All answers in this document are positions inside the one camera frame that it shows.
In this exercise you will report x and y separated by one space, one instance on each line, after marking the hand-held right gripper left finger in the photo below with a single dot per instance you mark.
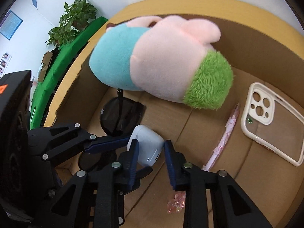
133 161

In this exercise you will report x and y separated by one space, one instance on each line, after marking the black sunglasses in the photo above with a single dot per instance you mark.
121 116

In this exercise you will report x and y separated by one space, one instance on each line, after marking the clear white phone case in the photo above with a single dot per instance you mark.
249 109

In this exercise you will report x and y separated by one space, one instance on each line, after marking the small brown cardboard box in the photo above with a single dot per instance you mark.
46 64

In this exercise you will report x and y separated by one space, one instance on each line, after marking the small green potted plant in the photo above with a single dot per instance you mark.
59 35

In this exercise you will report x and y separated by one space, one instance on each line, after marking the pink candy wrapper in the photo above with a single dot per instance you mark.
177 203

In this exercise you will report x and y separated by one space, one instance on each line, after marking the large cardboard box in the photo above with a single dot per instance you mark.
261 182

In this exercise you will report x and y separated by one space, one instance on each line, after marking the pink patterned pen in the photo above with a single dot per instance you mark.
225 133

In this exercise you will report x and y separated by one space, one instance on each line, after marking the blue framed wall poster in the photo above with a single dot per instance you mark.
10 23

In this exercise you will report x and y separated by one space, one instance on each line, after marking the white earbuds case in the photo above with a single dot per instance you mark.
148 142

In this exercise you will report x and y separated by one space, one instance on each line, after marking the large green potted plant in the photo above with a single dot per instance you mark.
78 11

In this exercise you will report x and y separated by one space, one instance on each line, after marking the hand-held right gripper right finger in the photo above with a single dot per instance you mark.
169 163

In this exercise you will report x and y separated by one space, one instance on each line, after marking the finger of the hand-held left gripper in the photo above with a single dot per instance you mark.
106 142
144 172

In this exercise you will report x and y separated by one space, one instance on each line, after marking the pink blue green plush toy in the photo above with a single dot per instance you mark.
154 64

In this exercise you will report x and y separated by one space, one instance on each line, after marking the small wall photos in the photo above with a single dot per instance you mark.
4 63

